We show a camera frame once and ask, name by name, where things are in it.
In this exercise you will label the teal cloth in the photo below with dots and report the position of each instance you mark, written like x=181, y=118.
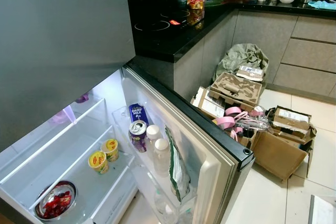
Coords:
x=321, y=5

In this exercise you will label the small purple container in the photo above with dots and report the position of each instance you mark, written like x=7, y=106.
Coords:
x=82, y=98

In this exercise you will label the green white snack bag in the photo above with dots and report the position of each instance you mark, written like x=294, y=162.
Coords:
x=178, y=171

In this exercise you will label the flat cardboard box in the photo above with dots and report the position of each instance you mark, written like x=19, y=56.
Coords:
x=207, y=106

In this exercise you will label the black induction hob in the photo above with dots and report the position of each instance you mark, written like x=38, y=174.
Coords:
x=157, y=24

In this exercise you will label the steel bowl red fruit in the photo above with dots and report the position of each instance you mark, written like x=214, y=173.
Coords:
x=55, y=203

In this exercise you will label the grey green crumpled sack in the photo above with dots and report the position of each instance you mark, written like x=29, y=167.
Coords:
x=241, y=56

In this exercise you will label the moulded pulp cardboard tray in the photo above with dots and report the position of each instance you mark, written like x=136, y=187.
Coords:
x=233, y=90

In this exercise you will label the translucent purple container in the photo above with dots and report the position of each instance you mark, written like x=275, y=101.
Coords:
x=64, y=116

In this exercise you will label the white lined fridge door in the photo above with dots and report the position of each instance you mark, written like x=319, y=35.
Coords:
x=210, y=161

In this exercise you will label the black kitchen countertop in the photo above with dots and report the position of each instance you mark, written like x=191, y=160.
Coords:
x=157, y=43

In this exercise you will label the glass fridge shelf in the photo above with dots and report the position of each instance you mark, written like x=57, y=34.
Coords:
x=68, y=166
x=47, y=140

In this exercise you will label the small labelled cardboard box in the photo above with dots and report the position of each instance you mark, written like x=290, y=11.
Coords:
x=251, y=73

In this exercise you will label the purple chocolate bar pack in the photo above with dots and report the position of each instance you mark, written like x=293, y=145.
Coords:
x=138, y=114

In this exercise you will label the dark grey fridge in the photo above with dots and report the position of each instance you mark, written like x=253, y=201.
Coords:
x=58, y=35

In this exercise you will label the purple soda can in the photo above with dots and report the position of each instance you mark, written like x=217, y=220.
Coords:
x=138, y=137

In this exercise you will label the white flat panel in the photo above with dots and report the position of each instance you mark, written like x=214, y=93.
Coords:
x=323, y=213

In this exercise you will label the small white milky bottle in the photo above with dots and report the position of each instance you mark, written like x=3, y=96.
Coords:
x=161, y=153
x=154, y=132

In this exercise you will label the cardboard box white label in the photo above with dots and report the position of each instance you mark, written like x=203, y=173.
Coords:
x=291, y=119

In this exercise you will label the large open cardboard box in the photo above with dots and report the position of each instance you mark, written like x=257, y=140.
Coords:
x=275, y=156

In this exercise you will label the grey kitchen cabinets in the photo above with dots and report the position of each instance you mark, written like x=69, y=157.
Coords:
x=310, y=51

